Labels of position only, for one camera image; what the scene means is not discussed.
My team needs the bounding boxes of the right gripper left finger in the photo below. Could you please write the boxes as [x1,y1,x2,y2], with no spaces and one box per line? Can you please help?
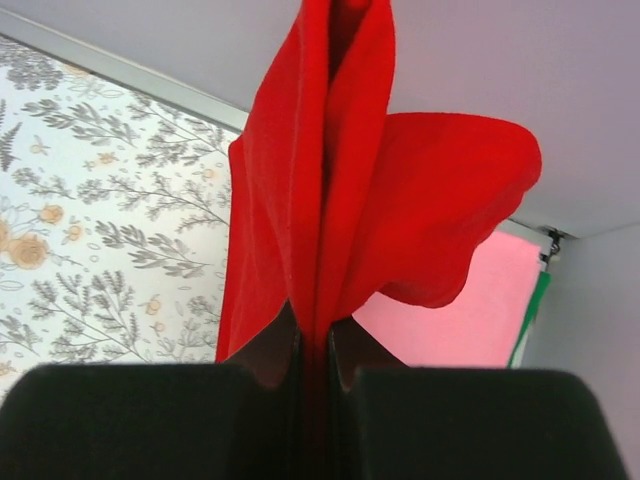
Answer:
[1,306,303,479]

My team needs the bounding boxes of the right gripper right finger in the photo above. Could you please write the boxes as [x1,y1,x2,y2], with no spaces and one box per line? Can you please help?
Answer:
[328,319,628,479]

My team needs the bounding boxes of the red t shirt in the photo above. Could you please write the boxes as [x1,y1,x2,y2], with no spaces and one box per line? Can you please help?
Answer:
[217,1,542,479]

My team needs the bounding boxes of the pink folded t shirt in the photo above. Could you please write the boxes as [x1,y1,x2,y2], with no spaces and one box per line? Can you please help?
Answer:
[353,231,550,368]

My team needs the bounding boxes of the floral patterned table mat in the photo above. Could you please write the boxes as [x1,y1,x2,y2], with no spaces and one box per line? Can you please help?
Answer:
[1,39,236,387]

